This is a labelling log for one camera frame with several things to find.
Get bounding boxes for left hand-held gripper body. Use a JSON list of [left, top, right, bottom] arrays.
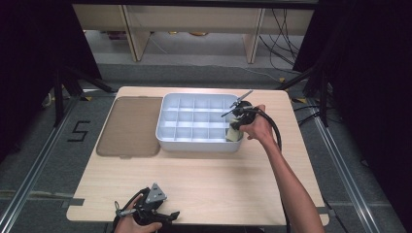
[[114, 182, 168, 226]]

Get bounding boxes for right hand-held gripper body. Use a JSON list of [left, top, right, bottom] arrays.
[[221, 89, 261, 131]]

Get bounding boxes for light green ankle sock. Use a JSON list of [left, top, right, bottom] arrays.
[[224, 126, 244, 143]]

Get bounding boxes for white divided storage box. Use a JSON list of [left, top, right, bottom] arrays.
[[154, 92, 245, 153]]

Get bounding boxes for person's right hand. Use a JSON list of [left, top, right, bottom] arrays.
[[238, 104, 277, 148]]

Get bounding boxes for person's left hand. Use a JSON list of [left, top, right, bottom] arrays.
[[113, 193, 163, 233]]

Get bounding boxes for black metal stand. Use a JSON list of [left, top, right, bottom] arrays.
[[274, 62, 330, 128], [52, 65, 119, 128]]

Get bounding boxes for brown translucent box lid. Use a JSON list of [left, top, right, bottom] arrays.
[[95, 95, 164, 159]]

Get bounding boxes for light wooden desk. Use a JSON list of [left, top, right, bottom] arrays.
[[72, 3, 316, 64]]

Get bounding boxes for dark curtain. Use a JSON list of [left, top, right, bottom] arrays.
[[0, 0, 103, 164], [292, 0, 412, 224]]

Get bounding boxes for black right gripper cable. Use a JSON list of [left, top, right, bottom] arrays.
[[243, 106, 292, 233]]

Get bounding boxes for black floor cables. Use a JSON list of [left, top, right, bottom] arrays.
[[257, 9, 307, 72]]

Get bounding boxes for metal floor rail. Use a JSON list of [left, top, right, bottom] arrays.
[[0, 96, 83, 233], [309, 98, 381, 233]]

